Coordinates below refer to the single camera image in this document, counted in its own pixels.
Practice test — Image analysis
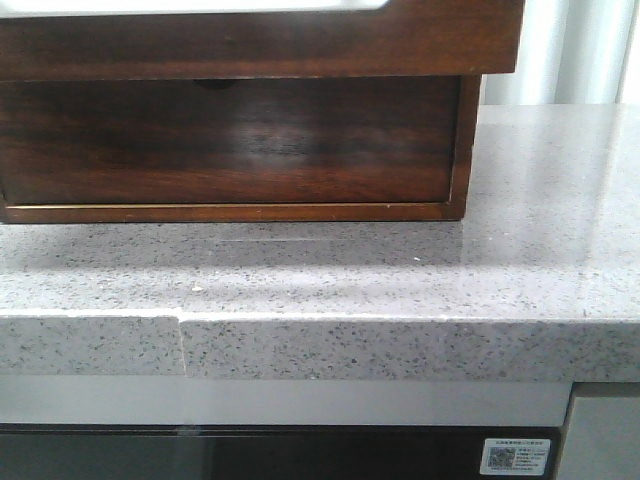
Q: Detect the grey cabinet door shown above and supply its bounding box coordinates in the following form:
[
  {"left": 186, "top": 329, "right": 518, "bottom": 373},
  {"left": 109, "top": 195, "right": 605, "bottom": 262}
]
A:
[{"left": 556, "top": 383, "right": 639, "bottom": 479}]

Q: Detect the open upper wooden drawer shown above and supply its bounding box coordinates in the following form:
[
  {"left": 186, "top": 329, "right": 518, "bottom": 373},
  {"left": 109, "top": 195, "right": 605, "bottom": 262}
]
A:
[{"left": 1, "top": 1, "right": 524, "bottom": 81}]

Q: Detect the black glass built-in appliance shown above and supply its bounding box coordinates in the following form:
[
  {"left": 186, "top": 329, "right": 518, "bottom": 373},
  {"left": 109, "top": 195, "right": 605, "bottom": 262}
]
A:
[{"left": 1, "top": 424, "right": 560, "bottom": 479}]

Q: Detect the closed lower wooden drawer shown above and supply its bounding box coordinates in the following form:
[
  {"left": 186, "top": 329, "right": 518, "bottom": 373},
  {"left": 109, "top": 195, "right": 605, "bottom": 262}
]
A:
[{"left": 0, "top": 76, "right": 462, "bottom": 205}]

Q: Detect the white QR code sticker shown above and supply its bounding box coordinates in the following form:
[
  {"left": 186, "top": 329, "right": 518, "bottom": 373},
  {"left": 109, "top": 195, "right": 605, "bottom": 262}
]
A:
[{"left": 479, "top": 438, "right": 551, "bottom": 476}]

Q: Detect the dark wooden drawer cabinet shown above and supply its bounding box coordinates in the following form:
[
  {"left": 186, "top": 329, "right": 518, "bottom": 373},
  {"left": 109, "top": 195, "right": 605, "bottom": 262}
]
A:
[{"left": 0, "top": 72, "right": 483, "bottom": 224}]

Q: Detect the grey curtain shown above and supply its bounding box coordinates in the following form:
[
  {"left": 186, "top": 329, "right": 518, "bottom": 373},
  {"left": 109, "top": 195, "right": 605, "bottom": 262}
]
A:
[{"left": 481, "top": 0, "right": 639, "bottom": 105}]

